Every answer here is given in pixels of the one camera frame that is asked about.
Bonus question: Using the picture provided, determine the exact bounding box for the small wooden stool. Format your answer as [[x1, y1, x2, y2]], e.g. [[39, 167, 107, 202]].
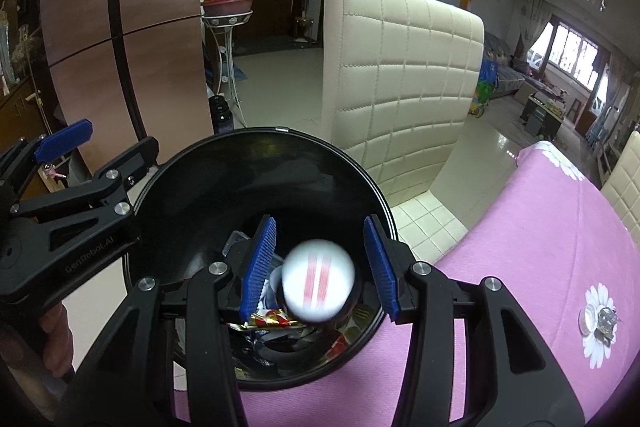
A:
[[294, 16, 318, 42]]

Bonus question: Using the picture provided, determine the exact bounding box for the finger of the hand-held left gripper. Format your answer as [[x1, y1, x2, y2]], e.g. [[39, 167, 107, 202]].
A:
[[0, 118, 96, 214], [9, 136, 162, 221]]

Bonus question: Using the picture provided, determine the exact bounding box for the dark coffee table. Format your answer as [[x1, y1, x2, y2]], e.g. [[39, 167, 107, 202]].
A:
[[520, 89, 568, 135]]

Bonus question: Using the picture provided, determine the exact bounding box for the white metal basin stand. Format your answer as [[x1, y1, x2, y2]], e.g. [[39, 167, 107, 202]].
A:
[[201, 12, 253, 128]]

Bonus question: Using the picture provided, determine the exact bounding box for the pale flowered curtain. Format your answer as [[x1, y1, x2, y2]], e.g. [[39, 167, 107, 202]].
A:
[[512, 0, 553, 60]]

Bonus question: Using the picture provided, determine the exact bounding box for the cream quilted leather chair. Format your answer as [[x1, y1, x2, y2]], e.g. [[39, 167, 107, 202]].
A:
[[600, 144, 640, 228], [320, 0, 486, 265]]

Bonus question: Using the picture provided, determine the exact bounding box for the red plastic basin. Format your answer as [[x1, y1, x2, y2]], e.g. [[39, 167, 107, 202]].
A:
[[202, 0, 256, 16]]

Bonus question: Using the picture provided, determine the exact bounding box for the living room window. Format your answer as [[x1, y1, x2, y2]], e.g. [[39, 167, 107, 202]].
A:
[[530, 19, 608, 82]]

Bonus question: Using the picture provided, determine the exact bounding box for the colourful printed bag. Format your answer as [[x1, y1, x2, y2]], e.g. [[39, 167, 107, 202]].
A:
[[470, 59, 501, 118]]

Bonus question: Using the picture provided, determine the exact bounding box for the white red striped round container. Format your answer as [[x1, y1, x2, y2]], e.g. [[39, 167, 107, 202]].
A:
[[277, 238, 359, 324]]

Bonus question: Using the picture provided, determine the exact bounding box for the pink flower print tablecloth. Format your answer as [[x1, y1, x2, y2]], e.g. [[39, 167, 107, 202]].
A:
[[172, 139, 640, 427]]

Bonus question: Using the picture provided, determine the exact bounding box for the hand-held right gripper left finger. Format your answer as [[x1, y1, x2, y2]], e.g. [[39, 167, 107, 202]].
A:
[[54, 213, 278, 427]]

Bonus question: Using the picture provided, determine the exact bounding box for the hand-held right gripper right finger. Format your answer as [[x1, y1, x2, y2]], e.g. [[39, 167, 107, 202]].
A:
[[363, 214, 587, 427]]

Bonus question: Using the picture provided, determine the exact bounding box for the person's left hand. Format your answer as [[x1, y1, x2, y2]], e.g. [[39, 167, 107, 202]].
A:
[[39, 303, 75, 379]]

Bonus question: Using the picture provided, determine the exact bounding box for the silver blister pack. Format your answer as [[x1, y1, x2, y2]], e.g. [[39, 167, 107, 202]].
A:
[[592, 304, 623, 346]]

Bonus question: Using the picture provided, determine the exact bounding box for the grey sofa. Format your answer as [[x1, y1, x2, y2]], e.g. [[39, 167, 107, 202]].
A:
[[482, 32, 546, 95]]

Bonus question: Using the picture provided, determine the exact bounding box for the black trash bin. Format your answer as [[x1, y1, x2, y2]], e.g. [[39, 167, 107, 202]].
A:
[[122, 127, 401, 391]]

